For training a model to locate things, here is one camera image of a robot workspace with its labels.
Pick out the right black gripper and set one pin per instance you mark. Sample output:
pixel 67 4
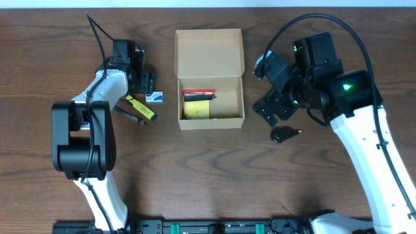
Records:
pixel 278 102

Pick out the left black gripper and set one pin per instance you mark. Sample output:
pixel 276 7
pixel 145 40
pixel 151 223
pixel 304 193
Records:
pixel 147 84

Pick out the red black stapler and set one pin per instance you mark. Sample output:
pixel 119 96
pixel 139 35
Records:
pixel 198 95

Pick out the yellow sticky note pad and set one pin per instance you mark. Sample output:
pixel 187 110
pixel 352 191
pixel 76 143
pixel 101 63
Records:
pixel 197 110

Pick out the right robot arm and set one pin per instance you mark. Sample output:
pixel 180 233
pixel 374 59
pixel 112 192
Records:
pixel 353 109

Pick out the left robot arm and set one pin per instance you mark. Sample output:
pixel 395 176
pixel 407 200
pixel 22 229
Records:
pixel 83 141

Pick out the black correction tape dispenser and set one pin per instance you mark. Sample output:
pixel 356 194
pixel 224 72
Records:
pixel 283 133

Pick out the yellow highlighter marker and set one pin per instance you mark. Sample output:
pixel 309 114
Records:
pixel 141 108

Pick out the black ballpoint pen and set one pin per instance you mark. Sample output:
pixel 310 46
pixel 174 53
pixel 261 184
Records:
pixel 129 115

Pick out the open cardboard box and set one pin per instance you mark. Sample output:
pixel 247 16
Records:
pixel 211 59

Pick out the black aluminium mounting rail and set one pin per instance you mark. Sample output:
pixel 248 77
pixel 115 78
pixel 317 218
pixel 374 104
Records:
pixel 273 226

